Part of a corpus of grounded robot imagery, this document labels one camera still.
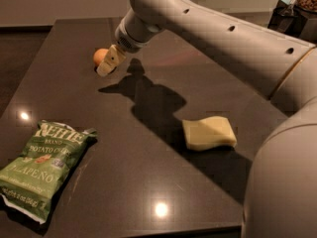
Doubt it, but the yellow wavy sponge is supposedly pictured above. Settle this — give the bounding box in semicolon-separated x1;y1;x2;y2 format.
182;116;237;152

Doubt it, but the orange fruit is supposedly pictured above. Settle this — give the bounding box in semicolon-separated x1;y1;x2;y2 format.
93;49;108;66

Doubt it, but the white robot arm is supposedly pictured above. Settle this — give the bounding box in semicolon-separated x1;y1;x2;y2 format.
97;0;317;238

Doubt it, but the green jalapeno chips bag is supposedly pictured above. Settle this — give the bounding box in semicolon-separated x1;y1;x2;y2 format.
0;121;97;224

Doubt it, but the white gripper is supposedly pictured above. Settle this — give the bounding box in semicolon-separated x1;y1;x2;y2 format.
96;9;163;76

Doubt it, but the black container with utensils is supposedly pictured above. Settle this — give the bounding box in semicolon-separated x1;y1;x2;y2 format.
268;0;317;43

